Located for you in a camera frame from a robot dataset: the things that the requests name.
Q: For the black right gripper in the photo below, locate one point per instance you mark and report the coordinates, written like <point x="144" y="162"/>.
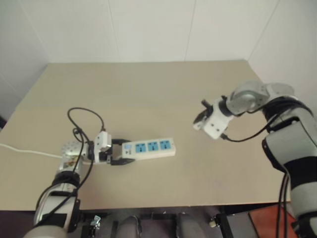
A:
<point x="207" y="106"/>

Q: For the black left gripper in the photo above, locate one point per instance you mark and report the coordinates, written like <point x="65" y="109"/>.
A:
<point x="109" y="158"/>

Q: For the white power strip blue sockets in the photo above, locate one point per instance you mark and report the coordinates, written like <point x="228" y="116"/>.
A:
<point x="151" y="147"/>

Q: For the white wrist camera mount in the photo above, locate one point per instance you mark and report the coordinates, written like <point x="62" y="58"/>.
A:
<point x="102" y="140"/>
<point x="218" y="119"/>

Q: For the white caster wheel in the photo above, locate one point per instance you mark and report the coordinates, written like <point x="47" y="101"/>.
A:
<point x="213" y="222"/>

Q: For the red-brown box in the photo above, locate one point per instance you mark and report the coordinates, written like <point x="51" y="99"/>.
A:
<point x="267" y="220"/>

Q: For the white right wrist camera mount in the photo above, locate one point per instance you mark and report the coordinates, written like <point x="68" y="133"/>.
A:
<point x="218" y="119"/>

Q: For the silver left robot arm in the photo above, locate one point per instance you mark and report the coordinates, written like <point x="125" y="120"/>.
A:
<point x="69" y="151"/>

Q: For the dark object at wall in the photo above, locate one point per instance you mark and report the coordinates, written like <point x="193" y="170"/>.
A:
<point x="2" y="122"/>

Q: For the metal clamp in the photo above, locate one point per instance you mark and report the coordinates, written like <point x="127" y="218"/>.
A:
<point x="96" y="220"/>

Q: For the black table frame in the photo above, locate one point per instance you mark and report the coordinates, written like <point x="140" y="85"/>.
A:
<point x="158" y="216"/>

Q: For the white charger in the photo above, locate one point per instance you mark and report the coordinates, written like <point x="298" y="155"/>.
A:
<point x="198" y="125"/>

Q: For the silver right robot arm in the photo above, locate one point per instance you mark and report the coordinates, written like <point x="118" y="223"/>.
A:
<point x="247" y="99"/>

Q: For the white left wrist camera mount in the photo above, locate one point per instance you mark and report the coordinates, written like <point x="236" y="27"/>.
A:
<point x="102" y="140"/>

